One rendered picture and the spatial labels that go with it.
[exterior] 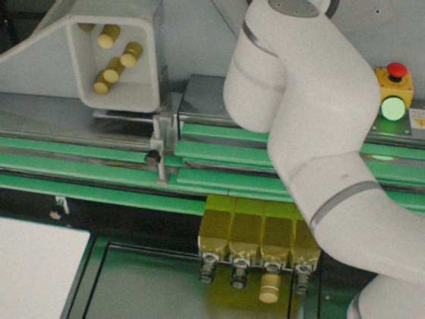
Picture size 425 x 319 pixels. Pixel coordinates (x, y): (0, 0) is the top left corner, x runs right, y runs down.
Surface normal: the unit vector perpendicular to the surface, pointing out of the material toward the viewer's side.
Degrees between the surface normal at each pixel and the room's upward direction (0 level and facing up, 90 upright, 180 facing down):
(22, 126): 90
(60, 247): 90
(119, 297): 90
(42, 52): 0
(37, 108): 90
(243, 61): 47
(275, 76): 3
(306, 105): 36
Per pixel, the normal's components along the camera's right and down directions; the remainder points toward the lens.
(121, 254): -0.01, -0.70
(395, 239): -0.31, -0.50
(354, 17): -0.23, 0.67
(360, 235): -0.59, -0.33
